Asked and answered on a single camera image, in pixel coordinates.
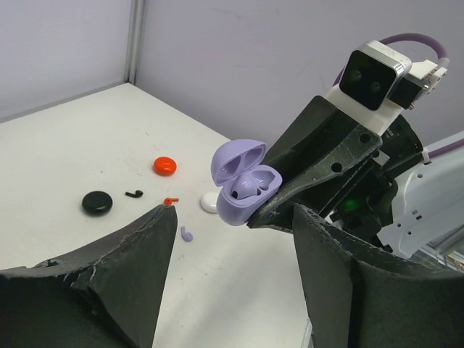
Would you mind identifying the red earbud charging case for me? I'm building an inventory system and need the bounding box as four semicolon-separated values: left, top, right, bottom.
152;156;178;176

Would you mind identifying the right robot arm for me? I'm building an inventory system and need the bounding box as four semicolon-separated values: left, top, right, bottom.
247;96;463;259

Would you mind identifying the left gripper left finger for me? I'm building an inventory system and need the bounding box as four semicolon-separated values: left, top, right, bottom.
1;205;178;347

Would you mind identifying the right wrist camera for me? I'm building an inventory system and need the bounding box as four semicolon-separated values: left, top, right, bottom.
325;33;450;136

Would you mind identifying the black earbud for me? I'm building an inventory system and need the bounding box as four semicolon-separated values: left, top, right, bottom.
125;190;144;199

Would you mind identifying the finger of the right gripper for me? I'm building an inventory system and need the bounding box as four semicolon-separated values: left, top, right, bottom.
247;125;382;231
262;96;357;181

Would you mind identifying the purple earbud charging case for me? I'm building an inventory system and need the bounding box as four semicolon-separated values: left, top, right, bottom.
210;139;283;226

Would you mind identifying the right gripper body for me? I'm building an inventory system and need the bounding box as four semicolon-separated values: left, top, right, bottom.
329;115;423;250

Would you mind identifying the black earbud charging case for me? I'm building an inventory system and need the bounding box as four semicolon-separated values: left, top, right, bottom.
81;191;113;216

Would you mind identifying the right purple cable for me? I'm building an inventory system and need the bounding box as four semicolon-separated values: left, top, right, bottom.
333;33;464;160

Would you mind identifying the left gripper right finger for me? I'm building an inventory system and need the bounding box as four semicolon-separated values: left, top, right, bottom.
293;205;463;347

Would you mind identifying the left aluminium frame post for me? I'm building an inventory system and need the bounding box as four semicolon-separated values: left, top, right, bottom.
124;0;147;85

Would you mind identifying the purple earbud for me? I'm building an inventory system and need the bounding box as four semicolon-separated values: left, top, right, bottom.
181;226;194;242
231;173;261;199

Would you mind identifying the white earbud charging case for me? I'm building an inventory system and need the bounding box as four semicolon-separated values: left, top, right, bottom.
199;191;218;214

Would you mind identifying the red earbud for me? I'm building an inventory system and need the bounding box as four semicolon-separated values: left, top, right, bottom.
163;197;179;206

